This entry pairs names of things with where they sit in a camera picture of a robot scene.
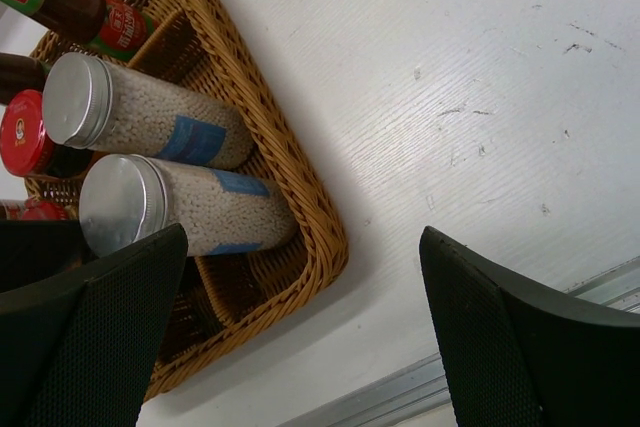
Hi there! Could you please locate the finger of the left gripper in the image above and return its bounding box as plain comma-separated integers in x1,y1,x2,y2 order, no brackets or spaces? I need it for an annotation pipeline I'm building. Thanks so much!
1,220,95,292

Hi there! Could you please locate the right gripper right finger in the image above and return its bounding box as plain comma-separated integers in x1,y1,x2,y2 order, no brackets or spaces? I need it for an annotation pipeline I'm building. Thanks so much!
419,227,639,426

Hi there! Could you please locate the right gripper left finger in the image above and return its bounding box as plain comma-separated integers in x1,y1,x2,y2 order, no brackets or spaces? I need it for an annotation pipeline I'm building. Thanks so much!
1,225,187,426

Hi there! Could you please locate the red-lid sauce jar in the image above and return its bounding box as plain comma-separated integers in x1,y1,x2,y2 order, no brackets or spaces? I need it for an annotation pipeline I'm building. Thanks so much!
1,90,94,179
0,199,71,221

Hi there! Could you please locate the silver-cap white bottle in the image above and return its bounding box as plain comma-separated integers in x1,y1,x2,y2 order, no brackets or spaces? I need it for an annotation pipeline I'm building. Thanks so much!
79,154,298,257
42,53,253,169

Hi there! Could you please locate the yellow-cap sauce bottle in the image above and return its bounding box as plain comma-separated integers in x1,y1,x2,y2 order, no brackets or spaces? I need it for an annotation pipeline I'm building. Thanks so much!
1,0,157,62
0,53,52,106

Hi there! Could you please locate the brown wicker divided basket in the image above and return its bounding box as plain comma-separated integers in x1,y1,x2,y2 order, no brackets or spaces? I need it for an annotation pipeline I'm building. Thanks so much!
22,0,350,404

